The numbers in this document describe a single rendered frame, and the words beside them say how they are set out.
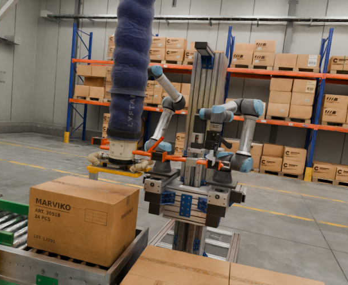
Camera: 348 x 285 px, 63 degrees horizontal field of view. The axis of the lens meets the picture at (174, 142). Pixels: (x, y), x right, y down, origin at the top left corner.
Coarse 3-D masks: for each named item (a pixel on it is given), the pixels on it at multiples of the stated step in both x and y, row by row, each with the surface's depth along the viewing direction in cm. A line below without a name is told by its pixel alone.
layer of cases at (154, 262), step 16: (144, 256) 190; (160, 256) 193; (176, 256) 195; (192, 256) 197; (128, 272) 170; (144, 272) 172; (160, 272) 174; (176, 272) 176; (192, 272) 178; (208, 272) 180; (224, 272) 182; (240, 272) 184; (256, 272) 186; (272, 272) 188
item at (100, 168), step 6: (90, 168) 176; (96, 168) 175; (102, 168) 176; (108, 168) 176; (114, 168) 178; (120, 168) 180; (126, 168) 175; (120, 174) 172; (126, 174) 171; (132, 174) 170; (138, 174) 172
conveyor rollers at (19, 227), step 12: (0, 216) 230; (12, 216) 232; (24, 216) 233; (0, 228) 209; (12, 228) 209; (24, 228) 210; (24, 240) 196; (36, 252) 182; (48, 252) 181; (84, 264) 173; (96, 264) 174
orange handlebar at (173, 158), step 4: (100, 148) 187; (104, 148) 185; (108, 148) 185; (132, 152) 181; (136, 152) 181; (140, 152) 181; (144, 152) 181; (148, 156) 180; (164, 156) 177; (168, 156) 177; (172, 156) 176; (176, 156) 177; (180, 156) 181; (172, 160) 176; (176, 160) 176; (180, 160) 175; (184, 160) 174; (200, 160) 177; (200, 164) 173; (204, 164) 172; (220, 164) 170
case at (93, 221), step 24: (48, 192) 178; (72, 192) 180; (96, 192) 185; (120, 192) 191; (48, 216) 180; (72, 216) 175; (96, 216) 171; (120, 216) 178; (48, 240) 181; (72, 240) 176; (96, 240) 172; (120, 240) 183
